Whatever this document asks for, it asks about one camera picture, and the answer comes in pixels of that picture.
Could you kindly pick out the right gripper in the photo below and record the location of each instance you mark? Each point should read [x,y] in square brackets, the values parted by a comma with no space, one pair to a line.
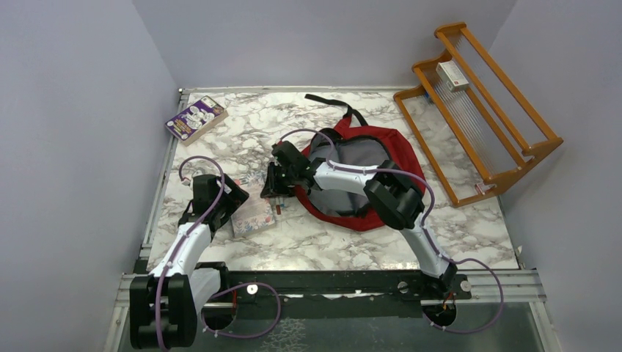
[271,189]

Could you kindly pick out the floral cover book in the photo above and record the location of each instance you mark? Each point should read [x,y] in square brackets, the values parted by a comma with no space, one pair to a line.
[256,214]

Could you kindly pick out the red backpack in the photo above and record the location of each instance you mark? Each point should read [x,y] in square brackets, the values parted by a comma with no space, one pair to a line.
[353,141]

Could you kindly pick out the purple cover book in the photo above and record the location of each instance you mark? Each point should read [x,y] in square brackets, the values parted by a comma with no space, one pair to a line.
[196,120]

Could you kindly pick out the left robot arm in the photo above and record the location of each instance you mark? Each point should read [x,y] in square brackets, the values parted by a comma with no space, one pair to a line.
[165,304]

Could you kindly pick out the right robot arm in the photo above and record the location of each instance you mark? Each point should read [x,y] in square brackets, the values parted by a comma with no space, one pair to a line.
[341,190]

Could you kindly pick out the white red small box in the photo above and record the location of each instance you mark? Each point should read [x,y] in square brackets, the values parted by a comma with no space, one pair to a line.
[452,76]

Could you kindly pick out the wooden rack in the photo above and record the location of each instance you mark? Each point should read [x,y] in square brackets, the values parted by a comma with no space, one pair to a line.
[499,152]

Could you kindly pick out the aluminium table frame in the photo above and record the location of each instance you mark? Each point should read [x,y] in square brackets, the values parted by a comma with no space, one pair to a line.
[258,115]

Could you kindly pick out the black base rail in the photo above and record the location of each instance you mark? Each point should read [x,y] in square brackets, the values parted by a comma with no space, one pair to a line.
[333,294]

